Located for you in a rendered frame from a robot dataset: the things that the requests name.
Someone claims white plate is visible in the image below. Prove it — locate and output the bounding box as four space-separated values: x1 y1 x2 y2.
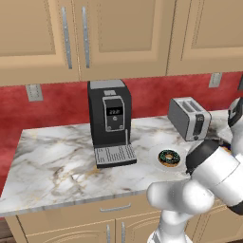
148 142 192 174

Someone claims beige wall cupboard door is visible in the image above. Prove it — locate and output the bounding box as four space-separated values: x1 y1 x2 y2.
71 0 176 82
0 0 81 87
166 0 243 77

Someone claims beige base cupboard door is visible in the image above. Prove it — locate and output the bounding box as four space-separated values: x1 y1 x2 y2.
115 212 165 243
191 199 243 243
24 219 116 243

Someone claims black coffee machine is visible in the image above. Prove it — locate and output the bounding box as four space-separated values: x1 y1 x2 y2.
86 79 138 169

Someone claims grey wall socket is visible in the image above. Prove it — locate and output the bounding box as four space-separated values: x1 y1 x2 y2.
208 72 223 89
26 84 44 103

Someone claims beige drawer front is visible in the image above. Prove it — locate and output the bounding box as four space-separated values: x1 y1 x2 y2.
16 193 163 236

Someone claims silver toaster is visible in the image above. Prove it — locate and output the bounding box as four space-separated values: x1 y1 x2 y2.
167 96 213 142

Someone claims brown pastry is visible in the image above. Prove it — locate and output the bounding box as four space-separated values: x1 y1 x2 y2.
221 144 233 155

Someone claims chocolate sprinkled donut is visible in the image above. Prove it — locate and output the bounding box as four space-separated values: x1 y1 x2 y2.
158 148 181 168

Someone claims silver drawer handle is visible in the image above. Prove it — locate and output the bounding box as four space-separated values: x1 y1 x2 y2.
99 202 132 214

